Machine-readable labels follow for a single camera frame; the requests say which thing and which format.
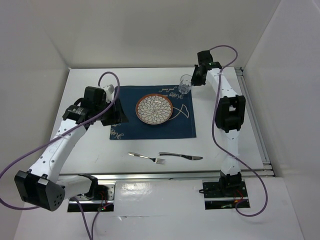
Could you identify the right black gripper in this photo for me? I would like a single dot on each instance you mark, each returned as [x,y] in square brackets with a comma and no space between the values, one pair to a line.
[195,81]

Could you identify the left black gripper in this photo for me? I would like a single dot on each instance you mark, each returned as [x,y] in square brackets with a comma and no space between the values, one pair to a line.
[118,116]

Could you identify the clear drinking glass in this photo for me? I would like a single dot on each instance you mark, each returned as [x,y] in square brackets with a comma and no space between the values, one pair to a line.
[185,84]

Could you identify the blue fish placemat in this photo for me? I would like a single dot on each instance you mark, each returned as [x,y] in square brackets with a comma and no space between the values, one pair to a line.
[181,125]

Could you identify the floral ceramic plate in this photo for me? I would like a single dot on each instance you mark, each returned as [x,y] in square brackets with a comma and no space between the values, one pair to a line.
[154,109]

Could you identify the silver fork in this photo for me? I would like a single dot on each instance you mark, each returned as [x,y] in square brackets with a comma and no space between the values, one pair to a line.
[155,160]

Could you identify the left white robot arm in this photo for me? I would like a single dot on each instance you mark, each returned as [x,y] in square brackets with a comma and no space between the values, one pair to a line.
[40,184]

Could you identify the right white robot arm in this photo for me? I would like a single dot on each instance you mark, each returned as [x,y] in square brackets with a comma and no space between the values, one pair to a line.
[230,113]

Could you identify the silver table knife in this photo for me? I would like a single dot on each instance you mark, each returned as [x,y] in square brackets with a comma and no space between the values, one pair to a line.
[188,157]

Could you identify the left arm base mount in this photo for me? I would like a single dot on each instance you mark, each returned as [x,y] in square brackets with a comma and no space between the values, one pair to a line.
[103,199]

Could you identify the aluminium front rail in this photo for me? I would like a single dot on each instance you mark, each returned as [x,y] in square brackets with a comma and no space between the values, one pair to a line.
[168,175]

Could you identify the aluminium rail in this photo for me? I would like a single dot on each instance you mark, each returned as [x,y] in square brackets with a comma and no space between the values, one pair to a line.
[267,165]
[168,175]

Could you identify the aluminium right side rail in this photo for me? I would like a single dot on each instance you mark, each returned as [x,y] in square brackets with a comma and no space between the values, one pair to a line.
[267,165]

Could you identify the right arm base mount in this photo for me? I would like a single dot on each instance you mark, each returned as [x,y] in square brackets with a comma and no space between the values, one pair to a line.
[218,198]

